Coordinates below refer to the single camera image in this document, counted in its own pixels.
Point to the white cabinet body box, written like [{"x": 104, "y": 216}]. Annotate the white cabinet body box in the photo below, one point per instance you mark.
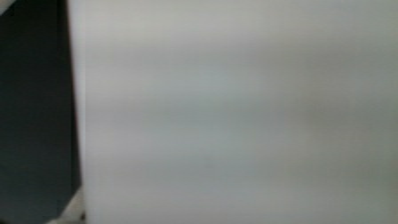
[{"x": 237, "y": 100}]

